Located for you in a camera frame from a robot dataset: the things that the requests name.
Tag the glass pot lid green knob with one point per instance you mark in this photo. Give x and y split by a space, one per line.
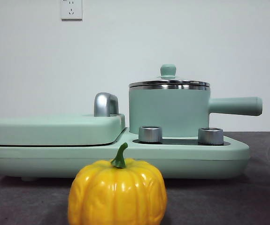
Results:
168 70

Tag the yellow plastic pumpkin green stem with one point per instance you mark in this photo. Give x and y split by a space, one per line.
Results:
116 194

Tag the silver control knob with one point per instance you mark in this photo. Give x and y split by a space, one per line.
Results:
150 134
210 136

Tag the mint green breakfast machine base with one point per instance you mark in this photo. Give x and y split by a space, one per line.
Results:
195 159

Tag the white wall socket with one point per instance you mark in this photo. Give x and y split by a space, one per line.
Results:
71 10

